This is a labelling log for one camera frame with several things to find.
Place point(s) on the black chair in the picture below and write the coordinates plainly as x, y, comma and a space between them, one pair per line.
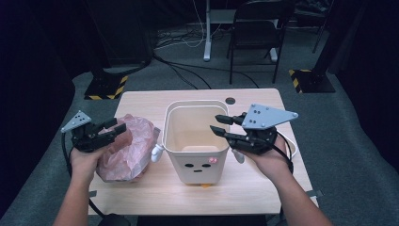
254, 34

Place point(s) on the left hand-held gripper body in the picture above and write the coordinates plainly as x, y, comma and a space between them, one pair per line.
86, 138

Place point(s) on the white desk frame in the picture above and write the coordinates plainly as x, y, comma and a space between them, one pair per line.
207, 37

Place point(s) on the round table grommet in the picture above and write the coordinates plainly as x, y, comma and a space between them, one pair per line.
230, 100

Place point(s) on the white bin with face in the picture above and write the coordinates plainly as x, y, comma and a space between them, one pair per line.
196, 169

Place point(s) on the person's left hand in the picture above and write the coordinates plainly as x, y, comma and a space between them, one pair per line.
83, 163

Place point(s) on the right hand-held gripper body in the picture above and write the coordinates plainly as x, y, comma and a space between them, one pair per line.
266, 117

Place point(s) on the person's right hand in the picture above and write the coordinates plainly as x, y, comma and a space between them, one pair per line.
273, 163

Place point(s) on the grey tape piece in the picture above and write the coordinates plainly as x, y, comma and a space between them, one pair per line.
315, 193
92, 193

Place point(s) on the pink plastic bag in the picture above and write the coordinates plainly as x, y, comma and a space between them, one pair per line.
131, 150

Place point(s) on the black curtain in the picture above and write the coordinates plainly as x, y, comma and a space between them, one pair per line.
373, 62
34, 78

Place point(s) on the black stand with striped base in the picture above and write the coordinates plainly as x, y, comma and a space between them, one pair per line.
106, 88
313, 81

